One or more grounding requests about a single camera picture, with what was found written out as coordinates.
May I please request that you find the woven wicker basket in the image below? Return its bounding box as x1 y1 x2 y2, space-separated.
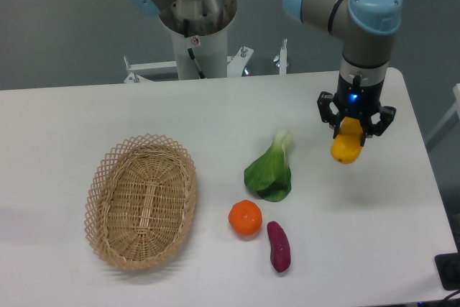
84 134 197 270

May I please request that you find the orange tangerine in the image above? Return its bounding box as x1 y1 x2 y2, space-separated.
228 200 262 237

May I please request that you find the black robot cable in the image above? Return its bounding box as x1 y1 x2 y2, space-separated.
183 19 206 80

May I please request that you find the purple sweet potato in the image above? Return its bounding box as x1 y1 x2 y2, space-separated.
267 221 291 273

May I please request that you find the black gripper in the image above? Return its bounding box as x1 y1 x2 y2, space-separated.
317 75 396 146

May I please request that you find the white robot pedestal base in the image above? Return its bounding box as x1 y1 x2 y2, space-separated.
123 29 290 83

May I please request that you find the black device at table edge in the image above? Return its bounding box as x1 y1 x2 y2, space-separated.
434 252 459 290

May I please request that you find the yellow mango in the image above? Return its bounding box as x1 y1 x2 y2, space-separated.
331 117 363 164

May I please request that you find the green bok choy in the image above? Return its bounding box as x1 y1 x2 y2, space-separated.
244 129 293 202

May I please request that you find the white furniture piece at right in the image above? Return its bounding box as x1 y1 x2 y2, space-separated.
425 83 459 152

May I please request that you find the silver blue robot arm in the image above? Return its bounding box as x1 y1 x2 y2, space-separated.
129 0 403 142

